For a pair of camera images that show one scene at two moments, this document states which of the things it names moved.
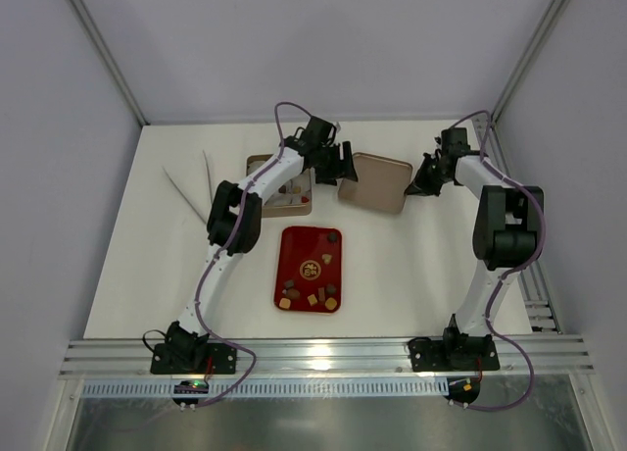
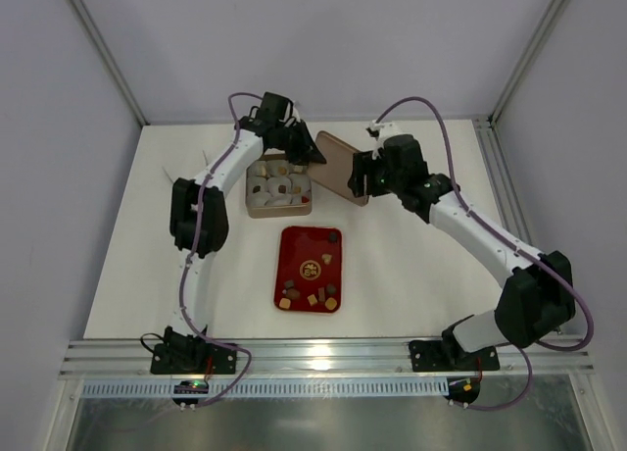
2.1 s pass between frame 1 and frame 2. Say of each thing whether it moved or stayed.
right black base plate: stayed
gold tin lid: moved
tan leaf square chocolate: stayed
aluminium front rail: stayed
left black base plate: stayed
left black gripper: moved
